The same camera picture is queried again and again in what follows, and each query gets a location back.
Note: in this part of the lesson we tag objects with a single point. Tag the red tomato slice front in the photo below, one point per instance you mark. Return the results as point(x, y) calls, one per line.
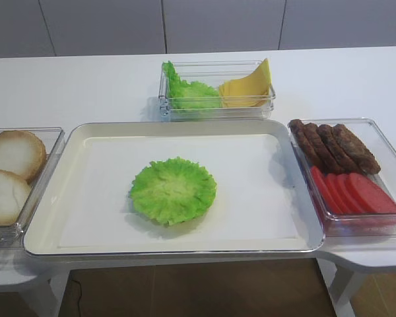
point(369, 195)

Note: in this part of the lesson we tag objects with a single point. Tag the red tomato slice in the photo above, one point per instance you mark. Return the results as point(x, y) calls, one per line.
point(330, 182)
point(349, 201)
point(319, 180)
point(369, 195)

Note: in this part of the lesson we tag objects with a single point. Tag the green lettuce leaf on tray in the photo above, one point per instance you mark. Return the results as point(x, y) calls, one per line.
point(173, 191)

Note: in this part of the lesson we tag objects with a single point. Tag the green lettuce pile in bin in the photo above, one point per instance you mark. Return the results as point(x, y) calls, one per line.
point(189, 95)

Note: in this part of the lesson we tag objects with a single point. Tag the clear lettuce and cheese bin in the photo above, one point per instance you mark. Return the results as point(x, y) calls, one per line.
point(213, 74)

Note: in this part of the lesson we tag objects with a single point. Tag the yellow cheese slices stack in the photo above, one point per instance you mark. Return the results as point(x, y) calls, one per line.
point(249, 91)

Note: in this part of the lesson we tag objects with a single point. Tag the white serving tray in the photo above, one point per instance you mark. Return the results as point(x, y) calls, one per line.
point(45, 229)

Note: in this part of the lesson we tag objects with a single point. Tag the white paper tray liner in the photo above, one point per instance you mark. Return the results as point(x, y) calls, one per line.
point(257, 204)

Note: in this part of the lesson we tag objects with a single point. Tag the brown meat patty leftmost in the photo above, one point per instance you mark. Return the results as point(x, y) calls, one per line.
point(297, 129)

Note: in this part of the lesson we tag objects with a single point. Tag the brown meat patty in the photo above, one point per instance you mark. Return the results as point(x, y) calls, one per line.
point(356, 149)
point(297, 129)
point(329, 162)
point(342, 159)

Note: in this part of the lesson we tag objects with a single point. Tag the red tomato slice leftmost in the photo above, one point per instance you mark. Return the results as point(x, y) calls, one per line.
point(319, 180)

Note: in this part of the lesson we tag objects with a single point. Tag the brown meat patty rightmost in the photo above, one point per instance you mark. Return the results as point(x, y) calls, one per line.
point(356, 149)

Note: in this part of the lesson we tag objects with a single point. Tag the clear patty and tomato bin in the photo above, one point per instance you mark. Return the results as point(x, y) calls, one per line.
point(366, 224)

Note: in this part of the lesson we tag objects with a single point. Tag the white bun half rear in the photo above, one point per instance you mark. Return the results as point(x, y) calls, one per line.
point(22, 153)

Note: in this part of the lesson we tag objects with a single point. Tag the white bun half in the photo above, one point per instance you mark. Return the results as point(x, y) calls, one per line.
point(22, 153)
point(14, 192)

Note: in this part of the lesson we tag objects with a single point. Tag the clear bun bin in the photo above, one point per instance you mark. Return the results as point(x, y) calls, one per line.
point(53, 139)

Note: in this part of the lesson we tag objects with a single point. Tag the white table leg right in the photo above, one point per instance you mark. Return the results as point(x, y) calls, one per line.
point(342, 284)

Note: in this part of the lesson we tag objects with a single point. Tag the white table leg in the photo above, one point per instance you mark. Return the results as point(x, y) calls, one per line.
point(342, 284)
point(55, 290)

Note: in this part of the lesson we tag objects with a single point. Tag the white table leg left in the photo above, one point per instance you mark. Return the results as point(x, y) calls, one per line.
point(55, 290)

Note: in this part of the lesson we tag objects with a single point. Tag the white bun half front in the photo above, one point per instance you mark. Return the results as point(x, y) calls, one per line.
point(14, 192)

